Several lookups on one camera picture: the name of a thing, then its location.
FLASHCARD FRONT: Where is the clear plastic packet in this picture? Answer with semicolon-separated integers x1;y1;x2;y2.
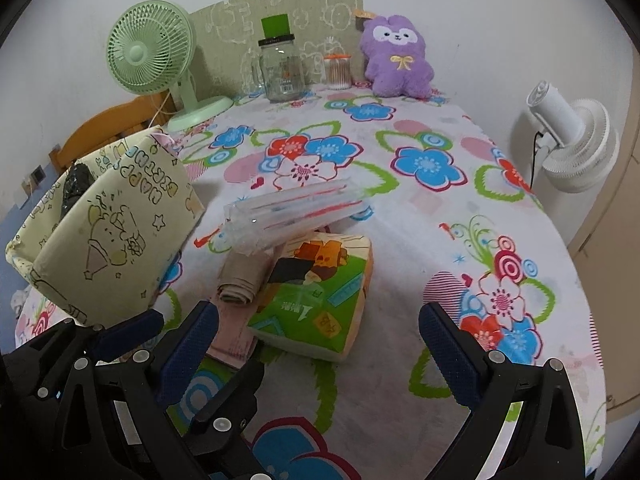
222;177;374;257

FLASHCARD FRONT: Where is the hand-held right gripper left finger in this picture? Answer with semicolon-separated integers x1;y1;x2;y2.
52;300;222;480

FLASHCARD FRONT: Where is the black fan cable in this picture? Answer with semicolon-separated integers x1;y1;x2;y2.
529;129;548;192

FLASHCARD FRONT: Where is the white standing fan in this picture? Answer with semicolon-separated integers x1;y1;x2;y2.
525;80;621;194

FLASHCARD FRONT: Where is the glass jar mug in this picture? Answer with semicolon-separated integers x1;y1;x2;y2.
248;32;307;104

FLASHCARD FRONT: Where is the cotton swab jar orange lid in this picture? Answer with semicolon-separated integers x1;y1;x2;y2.
323;53;354;91

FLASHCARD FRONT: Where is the green white tissue pack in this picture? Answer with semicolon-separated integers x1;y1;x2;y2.
246;232;374;364

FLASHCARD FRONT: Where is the green desk fan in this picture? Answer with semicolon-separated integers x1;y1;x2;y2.
106;1;235;133

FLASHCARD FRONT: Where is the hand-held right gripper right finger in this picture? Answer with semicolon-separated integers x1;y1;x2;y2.
416;301;586;480

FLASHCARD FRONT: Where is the beige door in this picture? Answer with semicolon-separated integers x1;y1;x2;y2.
567;105;640;413

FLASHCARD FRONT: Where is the pink cloth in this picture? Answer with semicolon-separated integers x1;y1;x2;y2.
205;302;262;369

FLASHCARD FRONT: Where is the green plastic cup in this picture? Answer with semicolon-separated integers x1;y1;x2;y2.
261;13;291;39

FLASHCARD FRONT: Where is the purple plush toy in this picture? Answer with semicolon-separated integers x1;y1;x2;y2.
353;9;435;100

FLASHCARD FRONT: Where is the yellow fabric storage box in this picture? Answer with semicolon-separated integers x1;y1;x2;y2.
5;127;205;329

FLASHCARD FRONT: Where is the green printed board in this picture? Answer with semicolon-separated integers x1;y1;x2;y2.
187;0;364;101

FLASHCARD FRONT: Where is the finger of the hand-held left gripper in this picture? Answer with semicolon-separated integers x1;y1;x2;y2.
182;359;266;456
92;309;165;361

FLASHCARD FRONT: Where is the blue plaid bedding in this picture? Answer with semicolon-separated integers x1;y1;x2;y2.
0;200;36;323

